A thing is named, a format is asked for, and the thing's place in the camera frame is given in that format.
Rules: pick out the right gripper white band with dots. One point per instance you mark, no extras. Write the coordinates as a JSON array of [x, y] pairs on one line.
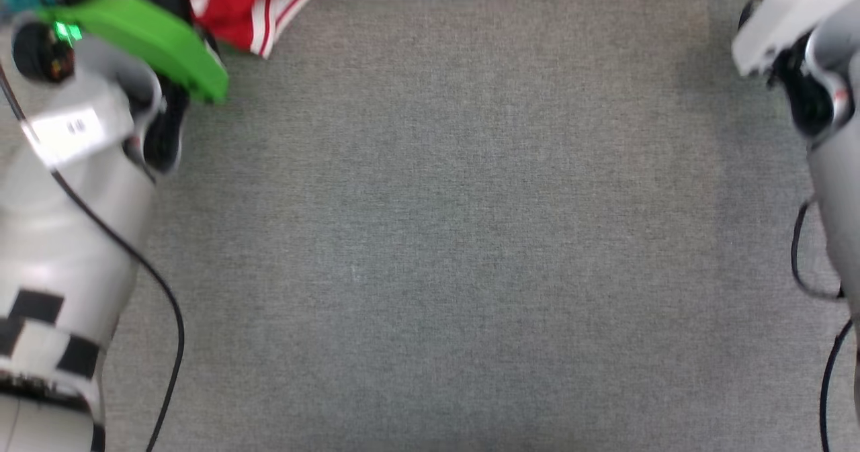
[[793, 9]]

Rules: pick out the red sports garment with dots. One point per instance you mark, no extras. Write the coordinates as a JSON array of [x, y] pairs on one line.
[[235, 2]]

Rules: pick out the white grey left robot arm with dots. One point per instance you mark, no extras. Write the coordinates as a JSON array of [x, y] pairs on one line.
[[60, 237]]

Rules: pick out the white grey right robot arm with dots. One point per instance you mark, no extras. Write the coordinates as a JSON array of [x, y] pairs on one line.
[[840, 170]]

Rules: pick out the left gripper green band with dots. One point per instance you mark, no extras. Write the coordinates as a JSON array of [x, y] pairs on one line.
[[148, 32]]

